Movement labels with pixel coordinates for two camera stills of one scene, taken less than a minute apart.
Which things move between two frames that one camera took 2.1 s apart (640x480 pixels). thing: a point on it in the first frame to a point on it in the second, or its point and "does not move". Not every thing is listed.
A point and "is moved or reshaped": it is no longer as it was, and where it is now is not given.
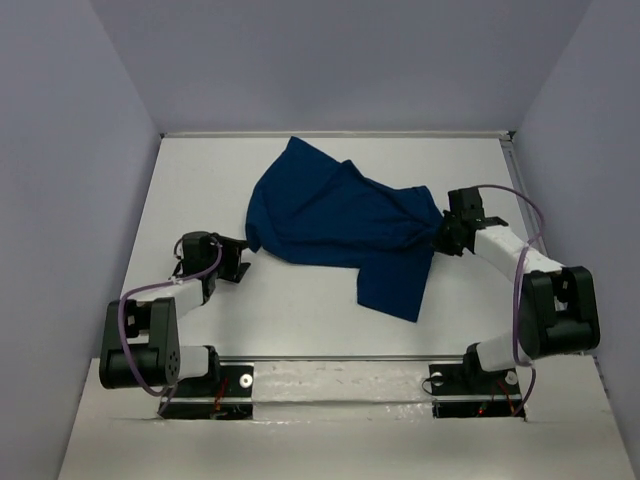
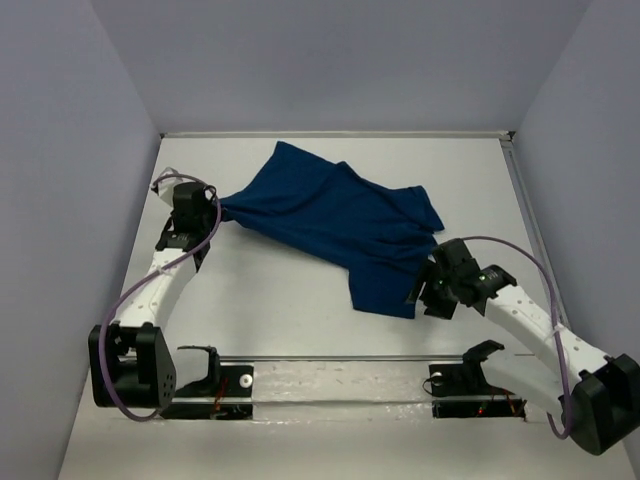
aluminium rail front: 356,357 does not move
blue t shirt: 310,207 is moved or reshaped
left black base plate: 228,395 does not move
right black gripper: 440,244 to 441,309
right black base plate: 465,390 does not move
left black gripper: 232,257 to 201,201
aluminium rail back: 343,135 does not move
